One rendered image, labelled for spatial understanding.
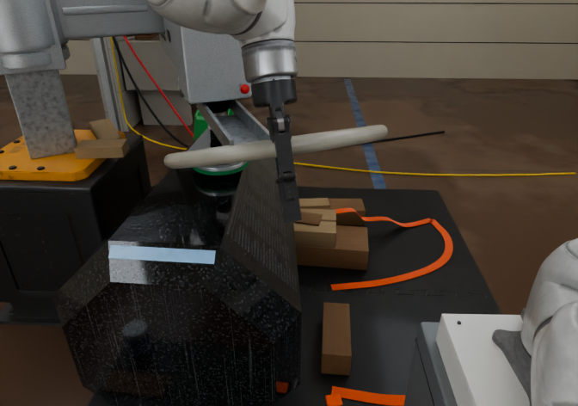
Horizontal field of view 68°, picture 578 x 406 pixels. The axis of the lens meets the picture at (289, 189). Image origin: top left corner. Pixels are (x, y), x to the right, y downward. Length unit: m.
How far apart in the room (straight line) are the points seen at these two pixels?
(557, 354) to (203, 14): 0.60
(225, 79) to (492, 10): 5.61
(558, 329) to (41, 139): 1.95
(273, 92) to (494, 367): 0.65
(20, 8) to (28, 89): 0.32
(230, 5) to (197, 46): 0.87
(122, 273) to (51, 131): 0.96
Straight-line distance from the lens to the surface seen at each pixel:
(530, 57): 7.15
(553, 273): 0.81
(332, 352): 1.89
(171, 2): 0.57
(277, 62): 0.71
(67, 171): 1.98
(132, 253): 1.34
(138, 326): 1.44
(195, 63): 1.45
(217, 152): 0.76
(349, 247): 2.41
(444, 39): 6.67
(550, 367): 0.66
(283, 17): 0.72
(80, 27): 2.04
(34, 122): 2.12
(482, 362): 0.95
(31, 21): 1.96
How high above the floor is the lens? 1.56
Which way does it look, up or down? 28 degrees down
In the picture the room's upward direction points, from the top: straight up
